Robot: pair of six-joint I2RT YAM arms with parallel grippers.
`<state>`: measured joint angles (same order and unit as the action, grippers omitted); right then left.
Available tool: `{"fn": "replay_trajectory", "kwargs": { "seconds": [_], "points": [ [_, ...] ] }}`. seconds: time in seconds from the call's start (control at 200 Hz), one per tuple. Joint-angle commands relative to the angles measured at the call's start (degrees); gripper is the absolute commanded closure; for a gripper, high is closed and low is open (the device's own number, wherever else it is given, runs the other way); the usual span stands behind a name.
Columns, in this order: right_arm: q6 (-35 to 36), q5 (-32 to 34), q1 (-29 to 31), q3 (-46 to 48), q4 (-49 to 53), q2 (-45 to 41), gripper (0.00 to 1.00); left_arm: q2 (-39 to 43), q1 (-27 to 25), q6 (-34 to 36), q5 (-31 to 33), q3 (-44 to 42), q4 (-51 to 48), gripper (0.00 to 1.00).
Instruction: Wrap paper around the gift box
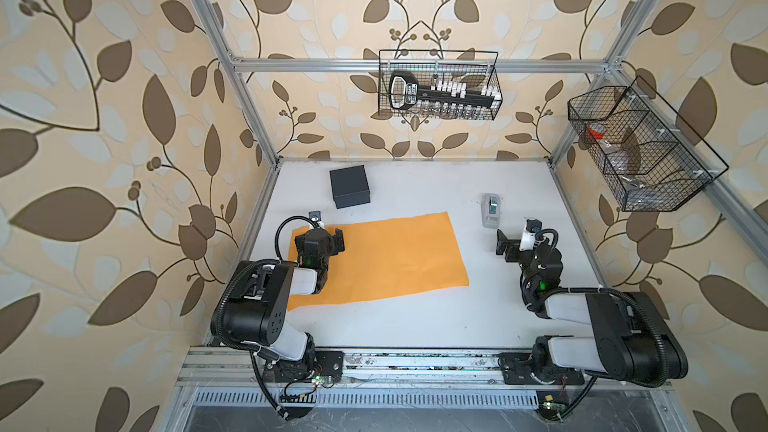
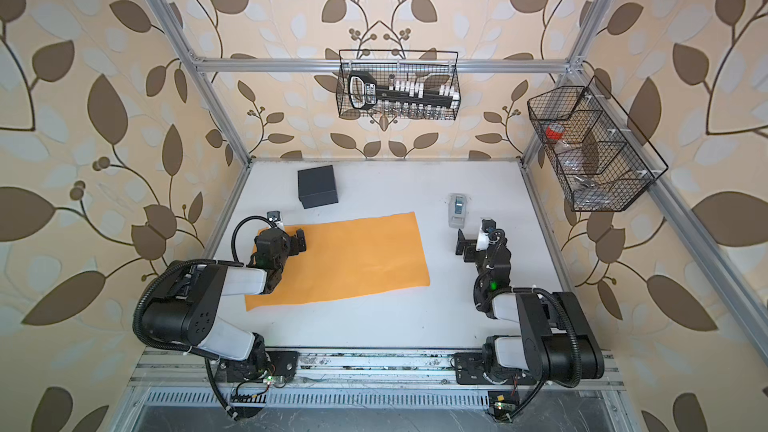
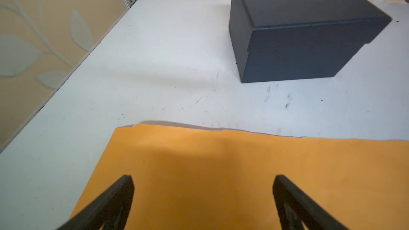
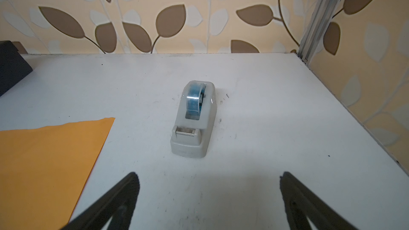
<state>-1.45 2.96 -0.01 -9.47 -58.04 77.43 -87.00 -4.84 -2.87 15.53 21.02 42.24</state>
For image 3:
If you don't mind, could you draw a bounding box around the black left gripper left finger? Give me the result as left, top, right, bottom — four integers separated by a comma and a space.
59, 175, 135, 230

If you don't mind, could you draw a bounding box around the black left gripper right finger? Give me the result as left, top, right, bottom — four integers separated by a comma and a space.
272, 175, 347, 230

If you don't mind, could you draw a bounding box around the orange wrapping paper sheet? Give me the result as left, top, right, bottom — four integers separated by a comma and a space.
73, 125, 409, 230

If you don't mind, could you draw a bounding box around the dark navy gift box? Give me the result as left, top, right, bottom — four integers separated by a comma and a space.
229, 0, 392, 83

